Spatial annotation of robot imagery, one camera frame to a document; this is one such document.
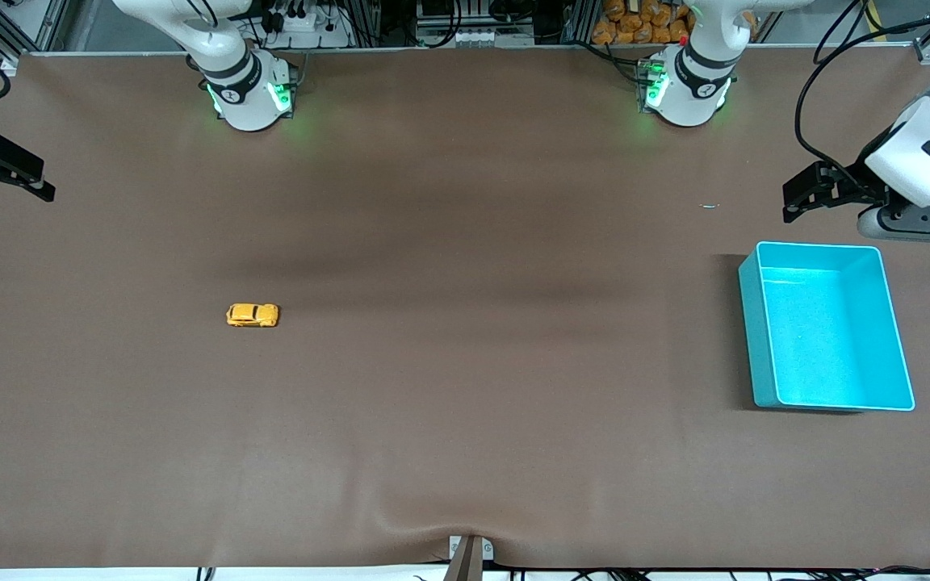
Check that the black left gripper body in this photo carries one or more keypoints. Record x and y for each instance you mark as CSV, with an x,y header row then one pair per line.
x,y
853,185

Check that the yellow beetle toy car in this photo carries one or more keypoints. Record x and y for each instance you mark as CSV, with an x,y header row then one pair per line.
x,y
253,315

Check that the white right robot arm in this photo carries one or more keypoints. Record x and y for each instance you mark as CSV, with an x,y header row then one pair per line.
x,y
247,93

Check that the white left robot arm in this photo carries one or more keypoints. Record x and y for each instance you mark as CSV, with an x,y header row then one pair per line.
x,y
695,89

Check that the teal plastic storage bin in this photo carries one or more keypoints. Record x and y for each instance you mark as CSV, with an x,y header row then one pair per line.
x,y
828,339

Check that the orange round object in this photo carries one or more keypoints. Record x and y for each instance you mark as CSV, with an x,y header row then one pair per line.
x,y
615,8
679,31
604,32
643,32

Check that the white power strip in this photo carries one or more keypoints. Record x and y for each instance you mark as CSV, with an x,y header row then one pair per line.
x,y
312,28
465,37

